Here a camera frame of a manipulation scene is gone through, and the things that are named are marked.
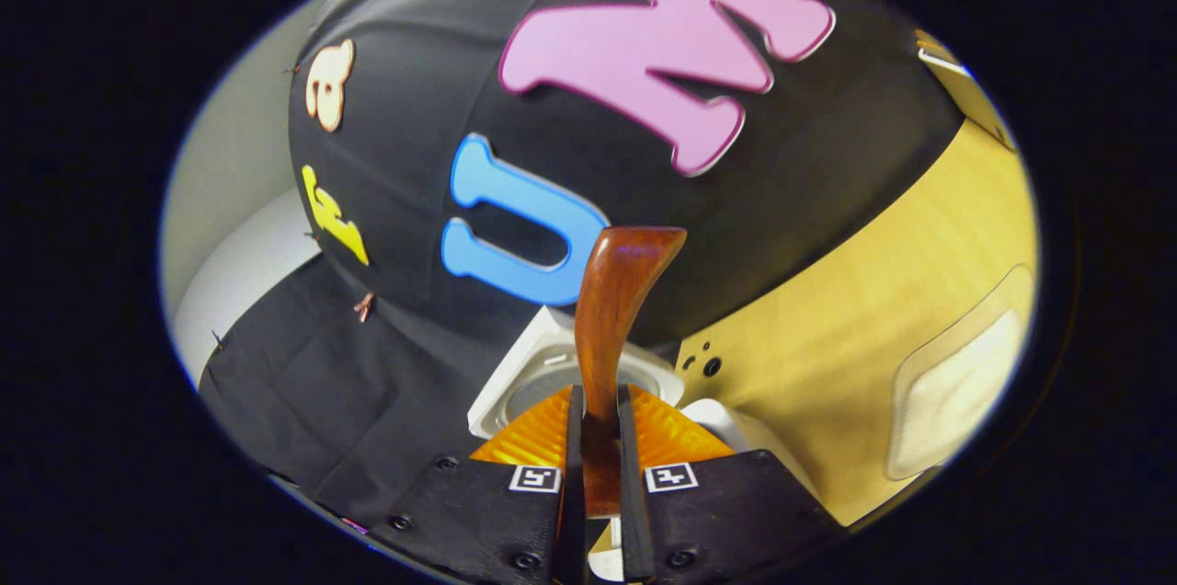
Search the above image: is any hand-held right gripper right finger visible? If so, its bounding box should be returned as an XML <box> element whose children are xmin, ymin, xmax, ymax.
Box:
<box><xmin>616</xmin><ymin>385</ymin><xmax>842</xmax><ymax>585</ymax></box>

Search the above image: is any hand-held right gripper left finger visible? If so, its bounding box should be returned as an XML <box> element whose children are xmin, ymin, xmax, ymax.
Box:
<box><xmin>382</xmin><ymin>385</ymin><xmax>587</xmax><ymax>585</ymax></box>

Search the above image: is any black backdrop cloth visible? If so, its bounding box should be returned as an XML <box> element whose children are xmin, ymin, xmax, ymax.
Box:
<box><xmin>198</xmin><ymin>0</ymin><xmax>966</xmax><ymax>531</ymax></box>

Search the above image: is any white rice cooker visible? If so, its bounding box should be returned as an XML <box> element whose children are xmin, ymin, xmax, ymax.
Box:
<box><xmin>467</xmin><ymin>306</ymin><xmax>824</xmax><ymax>582</ymax></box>

